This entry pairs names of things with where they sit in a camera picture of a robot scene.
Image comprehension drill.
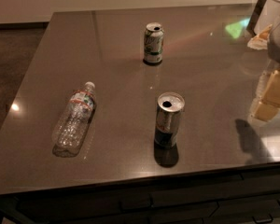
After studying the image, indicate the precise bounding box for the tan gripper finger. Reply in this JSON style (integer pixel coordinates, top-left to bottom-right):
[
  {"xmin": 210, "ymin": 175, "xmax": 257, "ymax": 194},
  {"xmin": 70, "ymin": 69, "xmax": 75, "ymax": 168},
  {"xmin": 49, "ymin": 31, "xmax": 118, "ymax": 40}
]
[
  {"xmin": 252, "ymin": 68, "xmax": 280, "ymax": 122},
  {"xmin": 247, "ymin": 24, "xmax": 273, "ymax": 50}
]

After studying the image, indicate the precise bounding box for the silver blue redbull can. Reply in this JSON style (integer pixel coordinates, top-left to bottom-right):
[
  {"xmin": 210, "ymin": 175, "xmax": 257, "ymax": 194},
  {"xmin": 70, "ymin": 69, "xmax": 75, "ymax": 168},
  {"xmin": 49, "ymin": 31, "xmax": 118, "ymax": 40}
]
[{"xmin": 154, "ymin": 92, "xmax": 185, "ymax": 149}]

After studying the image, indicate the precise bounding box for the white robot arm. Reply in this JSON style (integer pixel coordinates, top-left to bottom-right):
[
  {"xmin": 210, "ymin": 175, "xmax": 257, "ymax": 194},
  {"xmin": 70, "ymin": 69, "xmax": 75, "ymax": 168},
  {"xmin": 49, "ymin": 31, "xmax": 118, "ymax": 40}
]
[{"xmin": 247, "ymin": 0, "xmax": 280, "ymax": 125}]

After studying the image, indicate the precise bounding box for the green white soda can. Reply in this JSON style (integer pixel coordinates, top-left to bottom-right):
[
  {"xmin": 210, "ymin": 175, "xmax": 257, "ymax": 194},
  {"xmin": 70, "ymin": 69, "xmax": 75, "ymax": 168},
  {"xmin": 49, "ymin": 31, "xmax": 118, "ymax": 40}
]
[{"xmin": 143, "ymin": 22, "xmax": 164, "ymax": 64}]

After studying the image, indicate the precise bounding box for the clear plastic water bottle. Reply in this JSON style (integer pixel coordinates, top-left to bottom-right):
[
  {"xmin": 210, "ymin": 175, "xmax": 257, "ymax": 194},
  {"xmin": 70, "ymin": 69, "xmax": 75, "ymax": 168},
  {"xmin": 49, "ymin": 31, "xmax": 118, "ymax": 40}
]
[{"xmin": 52, "ymin": 81, "xmax": 96, "ymax": 158}]

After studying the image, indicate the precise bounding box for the dark drawer cabinet front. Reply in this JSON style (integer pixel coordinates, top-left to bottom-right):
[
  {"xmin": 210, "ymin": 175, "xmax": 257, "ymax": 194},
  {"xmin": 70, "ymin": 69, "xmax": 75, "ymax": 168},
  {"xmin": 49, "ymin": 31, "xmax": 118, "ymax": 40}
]
[{"xmin": 0, "ymin": 166, "xmax": 280, "ymax": 224}]

